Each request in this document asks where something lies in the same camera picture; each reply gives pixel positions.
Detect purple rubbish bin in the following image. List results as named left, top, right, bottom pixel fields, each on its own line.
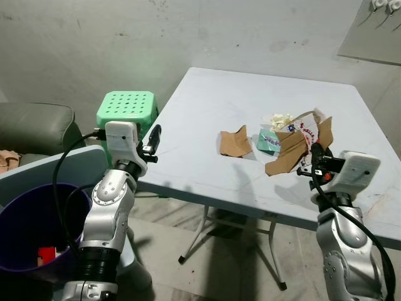
left=0, top=182, right=96, bottom=274

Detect red trash item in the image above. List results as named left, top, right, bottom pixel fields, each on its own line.
left=37, top=246, right=58, bottom=265

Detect large torn brown cardboard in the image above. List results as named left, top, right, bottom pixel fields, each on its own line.
left=264, top=116, right=335, bottom=177

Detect white printed paper bag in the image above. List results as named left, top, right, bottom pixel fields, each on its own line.
left=276, top=109, right=328, bottom=146

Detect green plastic stool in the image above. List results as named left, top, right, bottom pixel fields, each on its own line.
left=96, top=91, right=160, bottom=136

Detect teal paper box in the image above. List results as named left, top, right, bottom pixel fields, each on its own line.
left=255, top=128, right=283, bottom=154

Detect small brown cardboard piece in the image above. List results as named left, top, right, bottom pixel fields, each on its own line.
left=219, top=125, right=252, bottom=158

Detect white folding table legs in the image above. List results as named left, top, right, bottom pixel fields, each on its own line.
left=178, top=204, right=289, bottom=291

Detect grey cushioned sofa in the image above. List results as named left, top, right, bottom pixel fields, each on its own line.
left=0, top=102, right=86, bottom=157

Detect beige cloth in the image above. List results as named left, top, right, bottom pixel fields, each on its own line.
left=0, top=148, right=23, bottom=171

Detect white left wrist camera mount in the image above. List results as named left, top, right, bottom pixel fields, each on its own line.
left=104, top=121, right=148, bottom=167

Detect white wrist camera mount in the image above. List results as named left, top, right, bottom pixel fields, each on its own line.
left=326, top=150, right=382, bottom=193
left=104, top=121, right=148, bottom=167

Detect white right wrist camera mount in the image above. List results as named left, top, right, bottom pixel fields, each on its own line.
left=326, top=150, right=382, bottom=193

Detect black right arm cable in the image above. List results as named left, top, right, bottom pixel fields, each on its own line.
left=311, top=178, right=397, bottom=301

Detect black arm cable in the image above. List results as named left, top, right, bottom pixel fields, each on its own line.
left=311, top=178, right=397, bottom=301
left=53, top=128, right=108, bottom=255

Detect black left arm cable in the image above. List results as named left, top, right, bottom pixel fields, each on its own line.
left=53, top=128, right=108, bottom=255

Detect grey wall board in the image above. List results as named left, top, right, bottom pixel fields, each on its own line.
left=338, top=0, right=401, bottom=66

